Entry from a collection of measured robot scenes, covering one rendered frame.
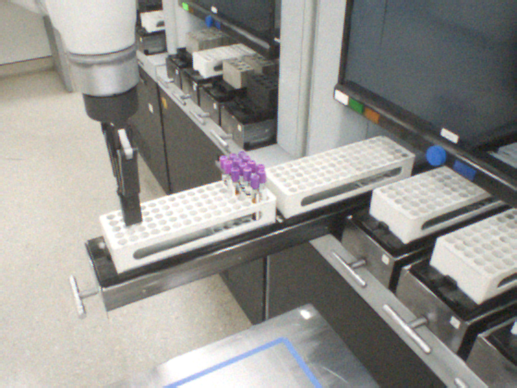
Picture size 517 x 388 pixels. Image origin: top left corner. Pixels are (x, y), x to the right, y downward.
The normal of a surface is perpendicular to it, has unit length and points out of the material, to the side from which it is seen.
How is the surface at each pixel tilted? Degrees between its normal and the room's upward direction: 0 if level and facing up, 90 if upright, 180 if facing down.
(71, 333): 0
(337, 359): 0
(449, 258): 90
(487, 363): 90
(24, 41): 90
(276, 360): 0
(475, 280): 90
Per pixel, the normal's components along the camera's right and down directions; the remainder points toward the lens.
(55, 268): -0.04, -0.81
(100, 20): 0.33, 0.62
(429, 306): -0.91, 0.27
